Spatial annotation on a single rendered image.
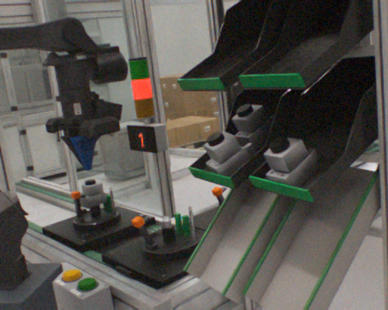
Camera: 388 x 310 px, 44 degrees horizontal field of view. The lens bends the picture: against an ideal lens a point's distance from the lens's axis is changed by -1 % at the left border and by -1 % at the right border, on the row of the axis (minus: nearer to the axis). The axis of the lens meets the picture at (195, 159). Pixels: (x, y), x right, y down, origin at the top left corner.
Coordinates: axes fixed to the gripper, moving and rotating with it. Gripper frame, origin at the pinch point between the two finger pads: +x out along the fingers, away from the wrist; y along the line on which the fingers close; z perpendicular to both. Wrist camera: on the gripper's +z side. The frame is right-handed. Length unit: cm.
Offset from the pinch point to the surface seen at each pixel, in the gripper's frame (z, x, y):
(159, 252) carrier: 14.4, 26.3, 1.5
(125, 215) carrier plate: 28, 28, 37
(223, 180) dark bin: 10.7, 5.2, -25.7
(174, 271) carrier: 12.8, 28.3, -5.6
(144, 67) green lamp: 31.5, -13.8, 21.6
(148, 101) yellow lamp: 31.5, -5.0, 21.7
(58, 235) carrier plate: 7.9, 28.3, 40.2
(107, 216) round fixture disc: 21.2, 26.2, 35.0
